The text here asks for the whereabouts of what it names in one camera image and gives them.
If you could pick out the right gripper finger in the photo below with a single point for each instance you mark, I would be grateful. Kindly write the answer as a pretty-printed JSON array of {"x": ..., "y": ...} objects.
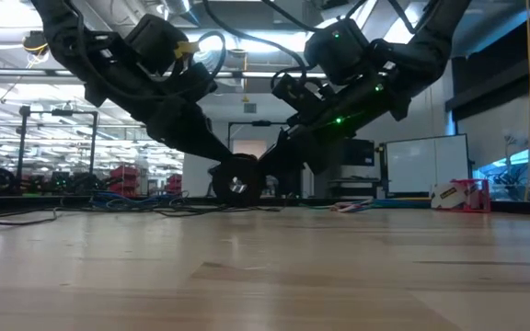
[
  {"x": 320, "y": 154},
  {"x": 285, "y": 154}
]

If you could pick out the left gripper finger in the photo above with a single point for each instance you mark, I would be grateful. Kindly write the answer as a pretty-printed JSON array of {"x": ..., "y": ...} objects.
[{"x": 182, "y": 126}]

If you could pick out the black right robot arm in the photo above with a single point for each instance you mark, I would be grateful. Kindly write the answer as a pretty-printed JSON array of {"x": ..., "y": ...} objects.
[{"x": 430, "y": 41}]

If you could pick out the black monitor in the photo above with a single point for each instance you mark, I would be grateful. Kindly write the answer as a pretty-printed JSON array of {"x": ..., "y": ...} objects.
[{"x": 359, "y": 154}]

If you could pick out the red tool cabinet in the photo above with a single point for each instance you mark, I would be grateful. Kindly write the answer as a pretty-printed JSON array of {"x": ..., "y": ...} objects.
[
  {"x": 124, "y": 181},
  {"x": 174, "y": 183}
]

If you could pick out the whiteboard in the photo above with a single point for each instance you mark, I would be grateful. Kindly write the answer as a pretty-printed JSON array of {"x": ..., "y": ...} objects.
[{"x": 426, "y": 163}]

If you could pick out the bundle of coloured tubes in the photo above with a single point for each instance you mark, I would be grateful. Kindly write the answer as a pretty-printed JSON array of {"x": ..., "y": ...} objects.
[{"x": 412, "y": 199}]

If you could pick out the long ceiling light bar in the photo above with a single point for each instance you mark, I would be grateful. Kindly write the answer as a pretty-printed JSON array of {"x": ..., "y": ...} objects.
[{"x": 16, "y": 72}]

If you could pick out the red tape dispenser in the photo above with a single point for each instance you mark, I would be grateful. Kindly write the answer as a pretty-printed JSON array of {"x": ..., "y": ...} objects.
[{"x": 479, "y": 197}]

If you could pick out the black robot station frame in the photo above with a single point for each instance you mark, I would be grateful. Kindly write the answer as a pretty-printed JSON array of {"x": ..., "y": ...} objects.
[
  {"x": 260, "y": 123},
  {"x": 58, "y": 112}
]

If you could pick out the grey wall vent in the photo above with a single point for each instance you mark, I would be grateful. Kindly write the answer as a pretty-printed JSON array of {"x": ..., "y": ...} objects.
[{"x": 250, "y": 108}]

